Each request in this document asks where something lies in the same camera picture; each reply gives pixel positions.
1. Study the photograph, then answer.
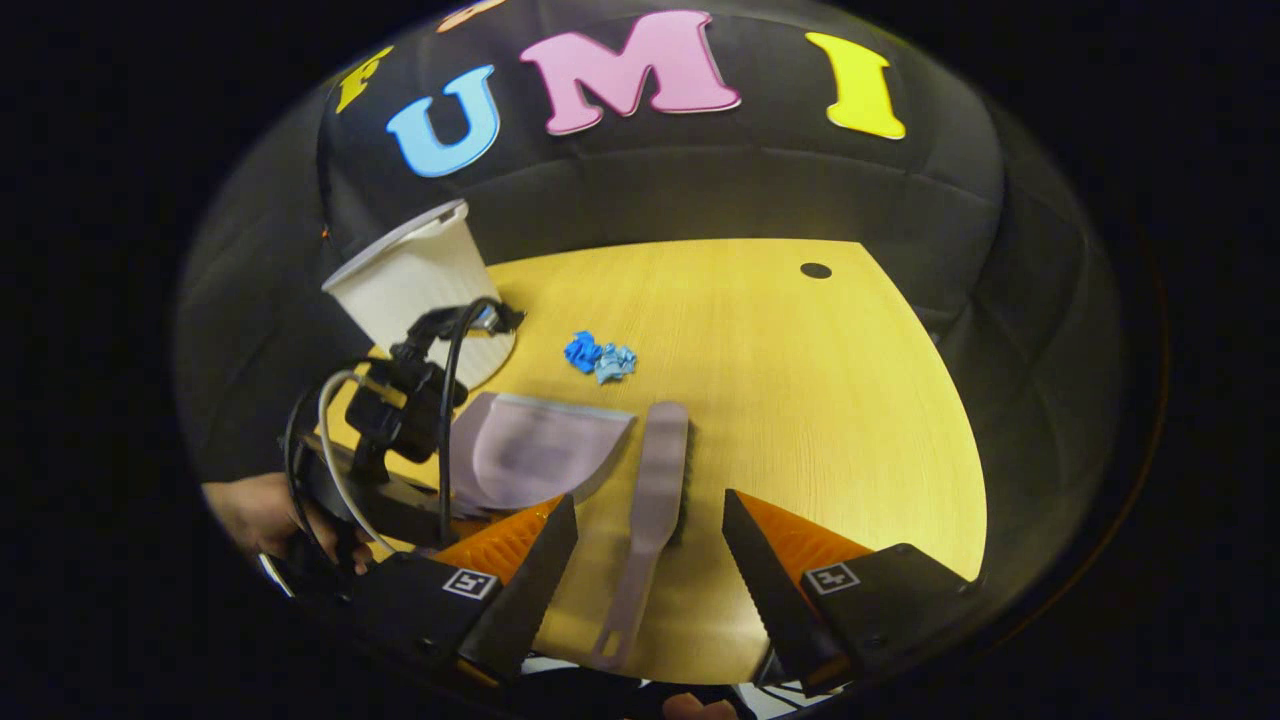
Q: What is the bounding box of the white garbage bin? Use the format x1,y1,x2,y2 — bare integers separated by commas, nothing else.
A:
322,198,518,391

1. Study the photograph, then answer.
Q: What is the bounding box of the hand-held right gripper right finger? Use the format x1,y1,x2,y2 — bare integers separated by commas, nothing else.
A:
722,488,981,696

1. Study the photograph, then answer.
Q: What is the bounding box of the pale pink dustpan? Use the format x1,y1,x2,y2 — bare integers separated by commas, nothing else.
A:
447,392,638,518

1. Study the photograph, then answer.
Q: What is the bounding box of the small pale pink broom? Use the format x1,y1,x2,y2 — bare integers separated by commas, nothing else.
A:
590,402,691,671

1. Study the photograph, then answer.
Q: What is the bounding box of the wooden desktop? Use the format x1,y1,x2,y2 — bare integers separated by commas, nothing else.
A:
325,238,989,686

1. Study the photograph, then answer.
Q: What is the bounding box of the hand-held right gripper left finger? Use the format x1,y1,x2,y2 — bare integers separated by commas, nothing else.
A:
345,492,581,686

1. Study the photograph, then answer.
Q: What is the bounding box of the black cable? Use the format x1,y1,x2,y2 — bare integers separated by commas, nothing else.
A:
436,297,504,546

